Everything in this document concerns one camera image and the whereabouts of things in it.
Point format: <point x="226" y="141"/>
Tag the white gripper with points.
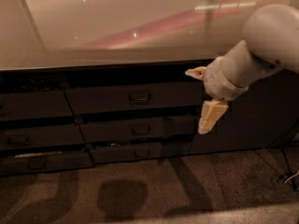
<point x="217" y="80"/>

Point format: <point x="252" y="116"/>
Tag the dark grey drawer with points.
<point x="152" y="150"/>
<point x="33" y="105"/>
<point x="133" y="97"/>
<point x="47" y="163"/>
<point x="47" y="136"/>
<point x="132" y="129"/>

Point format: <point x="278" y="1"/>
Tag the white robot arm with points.
<point x="269" y="44"/>

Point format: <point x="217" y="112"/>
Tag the dark grey cabinet door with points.
<point x="267" y="115"/>

